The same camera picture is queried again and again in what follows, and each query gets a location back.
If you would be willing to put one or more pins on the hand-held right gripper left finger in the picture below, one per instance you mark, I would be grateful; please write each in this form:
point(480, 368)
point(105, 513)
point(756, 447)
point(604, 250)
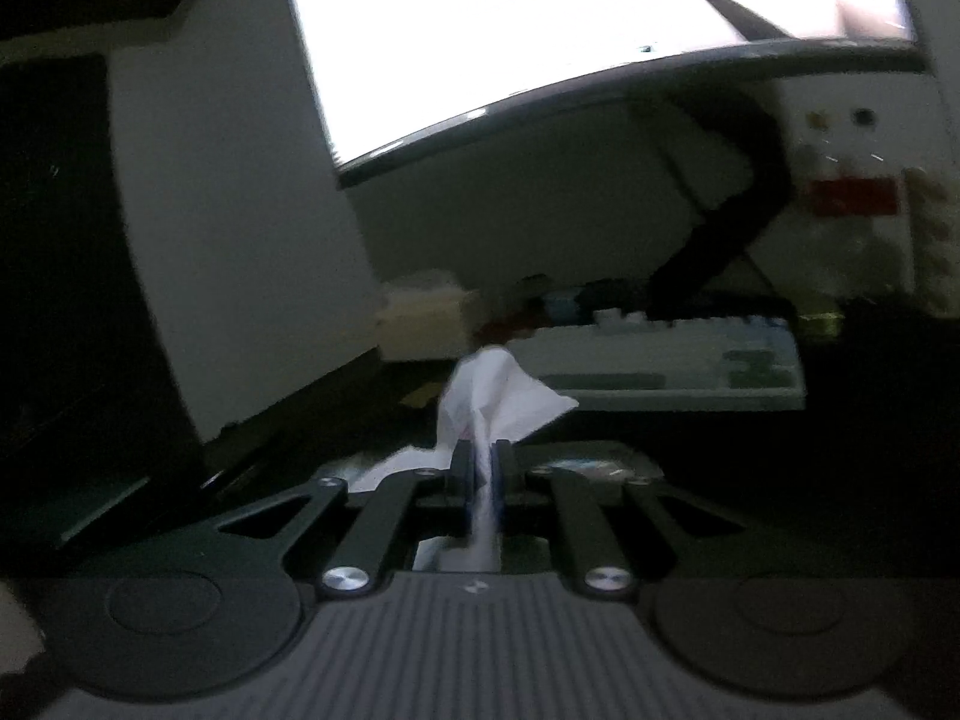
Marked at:
point(463, 476)

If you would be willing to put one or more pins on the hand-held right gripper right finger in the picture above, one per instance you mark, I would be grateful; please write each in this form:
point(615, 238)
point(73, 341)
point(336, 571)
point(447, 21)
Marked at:
point(502, 476)

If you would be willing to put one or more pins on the white paper tissue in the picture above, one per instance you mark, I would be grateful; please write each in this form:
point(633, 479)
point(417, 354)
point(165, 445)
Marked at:
point(495, 390)

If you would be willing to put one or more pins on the small blue container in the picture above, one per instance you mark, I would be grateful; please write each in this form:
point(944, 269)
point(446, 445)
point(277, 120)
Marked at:
point(566, 309)

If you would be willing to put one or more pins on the white container with red label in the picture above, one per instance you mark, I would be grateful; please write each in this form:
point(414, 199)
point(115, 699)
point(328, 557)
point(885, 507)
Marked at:
point(855, 195)

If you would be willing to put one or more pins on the yellow paper note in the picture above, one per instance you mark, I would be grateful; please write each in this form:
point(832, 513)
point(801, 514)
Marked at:
point(421, 397)

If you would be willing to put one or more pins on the beige cardboard box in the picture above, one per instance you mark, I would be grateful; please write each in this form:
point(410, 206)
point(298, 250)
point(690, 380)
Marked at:
point(427, 322)

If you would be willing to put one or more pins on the white computer keyboard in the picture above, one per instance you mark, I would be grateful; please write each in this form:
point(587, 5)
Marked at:
point(660, 360)

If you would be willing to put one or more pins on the black monitor stand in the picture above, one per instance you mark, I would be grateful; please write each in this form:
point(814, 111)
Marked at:
point(742, 217)

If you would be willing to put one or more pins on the curved computer monitor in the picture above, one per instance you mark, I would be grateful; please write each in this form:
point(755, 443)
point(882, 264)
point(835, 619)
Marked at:
point(562, 30)

